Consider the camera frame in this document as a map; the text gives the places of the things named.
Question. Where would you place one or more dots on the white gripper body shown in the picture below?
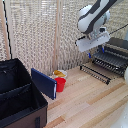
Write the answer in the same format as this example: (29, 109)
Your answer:
(92, 41)

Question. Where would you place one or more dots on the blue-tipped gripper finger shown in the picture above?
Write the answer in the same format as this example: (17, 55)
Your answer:
(103, 49)
(89, 55)

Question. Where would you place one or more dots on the red plastic cup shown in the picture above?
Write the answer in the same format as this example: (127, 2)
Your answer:
(60, 84)

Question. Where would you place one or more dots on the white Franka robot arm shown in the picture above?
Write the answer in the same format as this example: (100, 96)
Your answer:
(91, 16)

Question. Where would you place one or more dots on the white bowl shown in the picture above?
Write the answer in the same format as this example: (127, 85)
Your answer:
(64, 74)

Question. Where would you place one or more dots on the yellow food piece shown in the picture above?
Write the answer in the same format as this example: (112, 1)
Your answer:
(58, 73)

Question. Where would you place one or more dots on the woven folding screen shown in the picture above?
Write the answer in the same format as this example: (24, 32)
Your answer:
(30, 33)

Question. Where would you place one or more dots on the black fabric storage box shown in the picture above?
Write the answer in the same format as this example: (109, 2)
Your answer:
(20, 96)

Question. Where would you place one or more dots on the black vertical pole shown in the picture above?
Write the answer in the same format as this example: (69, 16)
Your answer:
(6, 30)

